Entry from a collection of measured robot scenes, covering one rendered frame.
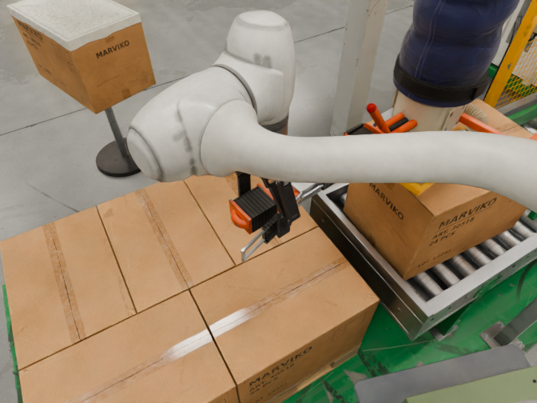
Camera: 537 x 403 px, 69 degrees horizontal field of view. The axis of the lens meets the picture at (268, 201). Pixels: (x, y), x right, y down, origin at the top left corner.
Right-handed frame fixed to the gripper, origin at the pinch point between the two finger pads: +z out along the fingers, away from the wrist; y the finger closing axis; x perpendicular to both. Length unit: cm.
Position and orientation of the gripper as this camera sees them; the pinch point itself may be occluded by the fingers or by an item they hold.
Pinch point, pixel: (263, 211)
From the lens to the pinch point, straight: 84.7
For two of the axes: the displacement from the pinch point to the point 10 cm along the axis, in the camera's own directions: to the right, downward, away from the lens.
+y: -6.2, -5.9, 5.2
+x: -7.8, 4.6, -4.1
